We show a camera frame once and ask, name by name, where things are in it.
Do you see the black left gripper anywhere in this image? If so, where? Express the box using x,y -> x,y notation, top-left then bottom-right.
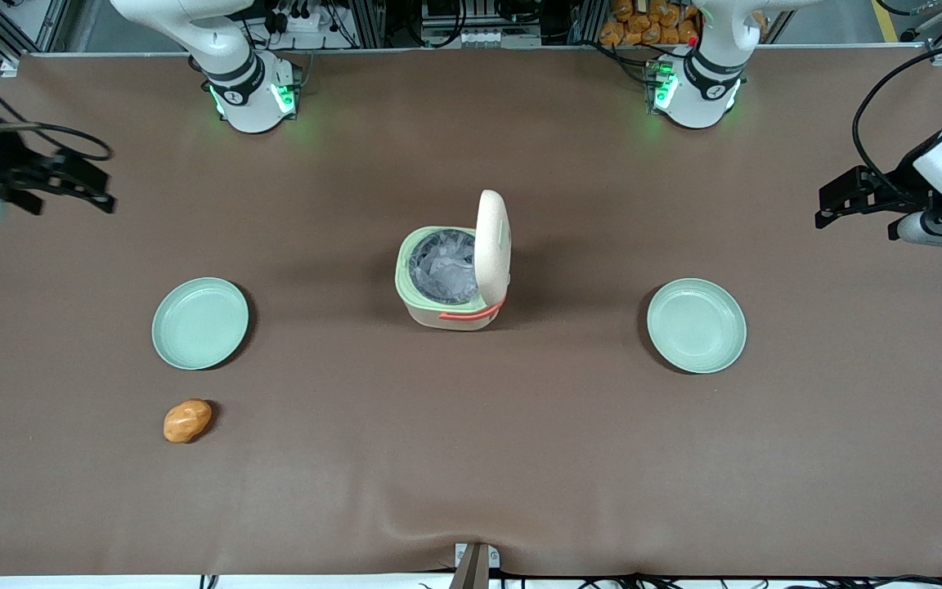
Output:
815,141 -> 942,229

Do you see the beige rice cooker orange handle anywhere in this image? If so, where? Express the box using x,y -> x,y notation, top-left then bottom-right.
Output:
394,189 -> 514,332

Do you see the pale green round plate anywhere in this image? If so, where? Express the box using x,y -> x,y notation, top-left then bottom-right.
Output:
151,277 -> 249,371
646,278 -> 747,375

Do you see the orange-brown bread roll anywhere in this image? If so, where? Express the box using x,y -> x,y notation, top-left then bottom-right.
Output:
163,398 -> 213,444

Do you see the bag of orange bread rolls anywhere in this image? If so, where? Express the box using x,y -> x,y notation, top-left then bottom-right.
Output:
599,0 -> 701,47

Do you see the white power strip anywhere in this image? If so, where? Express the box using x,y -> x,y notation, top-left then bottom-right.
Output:
268,7 -> 326,35

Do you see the crumpled grey plastic liner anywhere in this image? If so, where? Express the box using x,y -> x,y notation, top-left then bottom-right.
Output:
410,231 -> 482,305

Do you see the brown table mat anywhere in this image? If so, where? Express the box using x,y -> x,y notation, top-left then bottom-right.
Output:
0,45 -> 942,578

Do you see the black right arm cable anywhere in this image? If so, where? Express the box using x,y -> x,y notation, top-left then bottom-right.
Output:
0,45 -> 114,162

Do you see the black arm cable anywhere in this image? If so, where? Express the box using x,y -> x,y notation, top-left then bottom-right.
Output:
0,45 -> 114,162
851,34 -> 942,182

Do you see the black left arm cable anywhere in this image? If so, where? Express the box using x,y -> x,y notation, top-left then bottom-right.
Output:
851,34 -> 942,182

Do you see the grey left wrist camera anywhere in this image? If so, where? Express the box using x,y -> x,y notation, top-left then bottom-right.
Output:
888,210 -> 942,253

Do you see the aluminium frame rail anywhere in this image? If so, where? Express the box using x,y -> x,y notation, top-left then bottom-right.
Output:
0,0 -> 71,56

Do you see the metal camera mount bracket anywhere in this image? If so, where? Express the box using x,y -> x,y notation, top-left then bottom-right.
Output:
449,542 -> 502,589

